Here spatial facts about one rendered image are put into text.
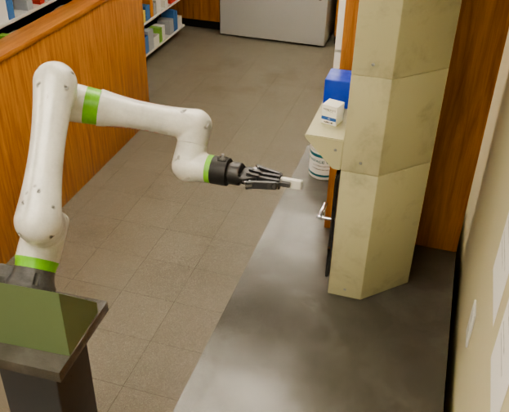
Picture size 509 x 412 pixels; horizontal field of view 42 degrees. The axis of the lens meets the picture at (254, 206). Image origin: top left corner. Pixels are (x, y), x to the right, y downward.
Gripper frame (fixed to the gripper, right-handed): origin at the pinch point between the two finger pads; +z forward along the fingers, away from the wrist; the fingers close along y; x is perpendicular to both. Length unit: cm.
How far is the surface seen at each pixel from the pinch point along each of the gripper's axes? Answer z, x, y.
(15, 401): -73, 63, -58
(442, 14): 36, -56, 5
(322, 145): 9.4, -17.3, -4.7
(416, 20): 30, -56, -1
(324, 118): 7.9, -21.8, 4.3
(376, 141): 24.6, -21.5, -4.6
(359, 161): 20.5, -14.2, -4.7
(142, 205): -132, 132, 153
